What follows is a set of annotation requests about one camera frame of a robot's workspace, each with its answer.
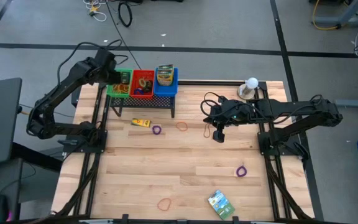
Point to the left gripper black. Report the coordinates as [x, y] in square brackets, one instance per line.
[107, 68]

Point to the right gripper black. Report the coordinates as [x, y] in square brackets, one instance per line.
[233, 112]

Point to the orange rubber band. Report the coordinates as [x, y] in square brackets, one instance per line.
[158, 204]
[116, 88]
[177, 126]

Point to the green spiral wrist coil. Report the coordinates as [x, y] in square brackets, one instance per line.
[139, 82]

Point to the blue spiral wrist coil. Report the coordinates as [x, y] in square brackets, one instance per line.
[137, 92]

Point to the green plastic basket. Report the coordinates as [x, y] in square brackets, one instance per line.
[112, 92]

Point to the red plastic basket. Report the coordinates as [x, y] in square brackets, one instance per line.
[148, 74]

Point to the black spiral wrist coil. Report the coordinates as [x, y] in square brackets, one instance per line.
[151, 85]

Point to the blue plastic basket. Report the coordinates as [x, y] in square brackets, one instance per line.
[166, 91]

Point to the purple spiral wrist coil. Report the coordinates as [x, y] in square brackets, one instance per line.
[153, 130]
[237, 171]

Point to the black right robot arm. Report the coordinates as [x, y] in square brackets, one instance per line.
[291, 109]

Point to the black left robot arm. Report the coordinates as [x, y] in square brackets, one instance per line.
[57, 93]

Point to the grey desk leg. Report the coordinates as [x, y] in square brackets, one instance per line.
[340, 21]
[356, 103]

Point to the black table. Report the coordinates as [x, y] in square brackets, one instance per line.
[157, 101]

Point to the white bulb table lamp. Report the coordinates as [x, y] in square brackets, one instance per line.
[252, 83]

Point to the blue green card pack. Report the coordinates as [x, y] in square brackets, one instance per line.
[221, 204]

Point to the black aluminium table frame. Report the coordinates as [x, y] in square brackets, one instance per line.
[210, 82]

